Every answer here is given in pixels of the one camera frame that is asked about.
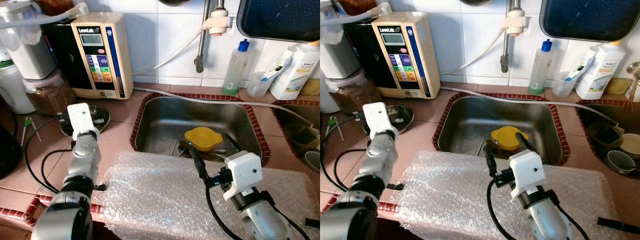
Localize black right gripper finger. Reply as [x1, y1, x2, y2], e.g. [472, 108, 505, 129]
[187, 142, 211, 182]
[482, 144, 501, 178]
[514, 131, 535, 152]
[224, 134, 245, 156]

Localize yellow plastic bowl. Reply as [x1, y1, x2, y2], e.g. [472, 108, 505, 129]
[184, 127, 224, 152]
[490, 126, 530, 152]

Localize steel spoon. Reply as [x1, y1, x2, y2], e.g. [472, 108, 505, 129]
[178, 140, 201, 159]

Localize clear thin tube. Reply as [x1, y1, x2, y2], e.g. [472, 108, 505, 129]
[132, 87, 317, 129]
[440, 86, 622, 127]

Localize clear bubble wrap sheet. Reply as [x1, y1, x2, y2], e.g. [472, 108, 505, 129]
[97, 150, 321, 240]
[395, 149, 627, 240]

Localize clear plastic cup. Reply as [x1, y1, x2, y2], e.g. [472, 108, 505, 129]
[246, 71, 274, 98]
[552, 71, 579, 98]

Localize small steel sink basin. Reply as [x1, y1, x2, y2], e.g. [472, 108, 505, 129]
[274, 101, 321, 174]
[576, 101, 640, 179]

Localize clear bottle blue cap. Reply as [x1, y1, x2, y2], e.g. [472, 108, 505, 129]
[528, 39, 554, 96]
[222, 39, 250, 96]

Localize dark green bowl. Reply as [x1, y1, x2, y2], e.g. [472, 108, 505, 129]
[587, 122, 624, 152]

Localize grey ceramic cup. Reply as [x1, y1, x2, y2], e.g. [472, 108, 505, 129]
[304, 150, 321, 174]
[605, 150, 637, 176]

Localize white blue toothbrush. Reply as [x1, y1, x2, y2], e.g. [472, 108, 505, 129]
[567, 47, 599, 81]
[261, 47, 296, 81]

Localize white dish soap bottle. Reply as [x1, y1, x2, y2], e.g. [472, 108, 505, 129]
[575, 41, 627, 101]
[270, 42, 321, 101]

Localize steel bowl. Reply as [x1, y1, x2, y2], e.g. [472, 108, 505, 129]
[60, 105, 111, 137]
[363, 104, 415, 136]

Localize yellow sponge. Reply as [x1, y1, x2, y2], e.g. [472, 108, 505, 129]
[604, 77, 634, 96]
[300, 77, 321, 96]

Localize green white tongs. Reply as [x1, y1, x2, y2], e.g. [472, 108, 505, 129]
[327, 116, 345, 142]
[21, 116, 42, 147]

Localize steel faucet pipe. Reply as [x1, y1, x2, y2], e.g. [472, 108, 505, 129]
[194, 0, 211, 74]
[500, 0, 516, 74]

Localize white jug green lid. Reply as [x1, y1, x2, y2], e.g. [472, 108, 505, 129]
[320, 75, 342, 114]
[0, 60, 36, 115]

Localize white ceramic bowl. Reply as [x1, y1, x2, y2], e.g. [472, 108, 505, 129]
[620, 132, 640, 161]

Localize beige faucet diverter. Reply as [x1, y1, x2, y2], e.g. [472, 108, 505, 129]
[502, 7, 532, 37]
[207, 7, 234, 37]

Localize steel ladle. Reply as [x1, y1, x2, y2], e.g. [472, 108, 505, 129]
[627, 62, 640, 104]

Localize brown powder jar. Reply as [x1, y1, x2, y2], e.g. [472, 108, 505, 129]
[24, 70, 77, 117]
[327, 70, 382, 116]

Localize dark framed tray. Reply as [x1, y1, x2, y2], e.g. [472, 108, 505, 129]
[539, 0, 640, 43]
[236, 0, 321, 43]

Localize beige water ionizer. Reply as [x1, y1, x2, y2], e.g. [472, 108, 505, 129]
[345, 12, 442, 100]
[42, 12, 134, 100]

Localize translucent grey canister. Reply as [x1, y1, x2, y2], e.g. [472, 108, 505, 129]
[0, 0, 57, 80]
[320, 0, 362, 80]

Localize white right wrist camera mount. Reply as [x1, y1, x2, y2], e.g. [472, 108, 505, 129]
[509, 149, 546, 201]
[222, 151, 263, 202]

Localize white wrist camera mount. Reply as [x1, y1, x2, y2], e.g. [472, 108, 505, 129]
[222, 151, 263, 202]
[509, 149, 546, 201]
[362, 102, 400, 141]
[66, 102, 101, 141]

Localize white water hose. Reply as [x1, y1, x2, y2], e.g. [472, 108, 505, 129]
[132, 25, 211, 76]
[440, 25, 511, 76]

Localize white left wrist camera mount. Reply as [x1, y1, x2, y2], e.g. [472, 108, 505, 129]
[66, 102, 101, 141]
[362, 102, 400, 141]

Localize grey corrugated hose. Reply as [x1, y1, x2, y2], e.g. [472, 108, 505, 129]
[320, 2, 394, 27]
[0, 2, 89, 29]

